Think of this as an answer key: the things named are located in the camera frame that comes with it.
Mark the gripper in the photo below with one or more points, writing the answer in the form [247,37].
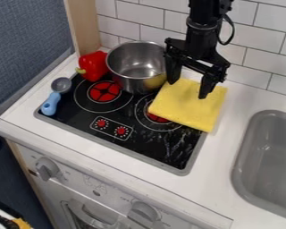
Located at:
[199,44]

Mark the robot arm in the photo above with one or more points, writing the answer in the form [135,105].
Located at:
[204,10]

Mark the toy stove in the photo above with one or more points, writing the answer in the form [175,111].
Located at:
[121,122]

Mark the blue silver spoon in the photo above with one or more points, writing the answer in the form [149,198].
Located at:
[56,95]

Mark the yellow cloth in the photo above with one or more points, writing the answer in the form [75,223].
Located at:
[188,104]

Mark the silver pot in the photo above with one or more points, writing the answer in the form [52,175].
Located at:
[137,67]

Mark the red toy pepper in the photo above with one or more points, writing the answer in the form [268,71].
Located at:
[93,65]

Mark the toy sink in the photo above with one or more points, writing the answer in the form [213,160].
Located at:
[266,164]

